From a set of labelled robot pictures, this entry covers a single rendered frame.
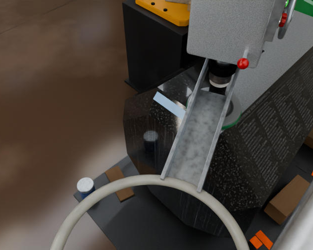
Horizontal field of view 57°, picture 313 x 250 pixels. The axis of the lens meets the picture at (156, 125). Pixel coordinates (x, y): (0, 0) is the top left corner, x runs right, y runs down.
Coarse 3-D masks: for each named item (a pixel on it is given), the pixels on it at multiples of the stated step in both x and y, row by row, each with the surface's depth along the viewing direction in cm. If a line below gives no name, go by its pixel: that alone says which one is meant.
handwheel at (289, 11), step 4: (292, 0) 85; (296, 0) 85; (288, 4) 95; (292, 4) 85; (288, 8) 86; (292, 8) 85; (284, 12) 91; (288, 12) 86; (292, 12) 85; (288, 16) 86; (292, 16) 90; (288, 20) 86; (284, 24) 87; (288, 24) 87; (280, 28) 98; (284, 28) 88; (280, 32) 90; (284, 32) 89; (280, 36) 92
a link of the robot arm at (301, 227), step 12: (312, 192) 46; (300, 204) 47; (312, 204) 45; (300, 216) 46; (312, 216) 44; (288, 228) 47; (300, 228) 45; (312, 228) 44; (276, 240) 48; (288, 240) 46; (300, 240) 44; (312, 240) 43
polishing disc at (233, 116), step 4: (204, 88) 121; (208, 88) 121; (228, 92) 120; (232, 96) 118; (188, 100) 116; (232, 100) 116; (236, 100) 116; (232, 104) 115; (236, 104) 115; (240, 104) 115; (228, 108) 114; (232, 108) 114; (236, 108) 114; (240, 108) 114; (228, 112) 112; (232, 112) 112; (236, 112) 112; (240, 112) 112; (228, 116) 111; (232, 116) 111; (236, 116) 111; (224, 120) 109; (228, 120) 109; (232, 120) 109; (224, 124) 108; (228, 124) 109
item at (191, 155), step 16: (208, 64) 103; (192, 96) 95; (208, 96) 99; (224, 96) 98; (192, 112) 97; (208, 112) 96; (224, 112) 91; (192, 128) 94; (208, 128) 94; (176, 144) 88; (192, 144) 92; (208, 144) 91; (176, 160) 90; (192, 160) 89; (208, 160) 84; (160, 176) 84; (176, 176) 87; (192, 176) 87
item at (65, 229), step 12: (120, 180) 84; (132, 180) 84; (144, 180) 84; (156, 180) 85; (168, 180) 84; (180, 180) 84; (96, 192) 80; (108, 192) 82; (192, 192) 82; (204, 192) 82; (84, 204) 78; (216, 204) 79; (72, 216) 75; (228, 216) 76; (60, 228) 73; (72, 228) 74; (228, 228) 75; (60, 240) 70; (240, 240) 72
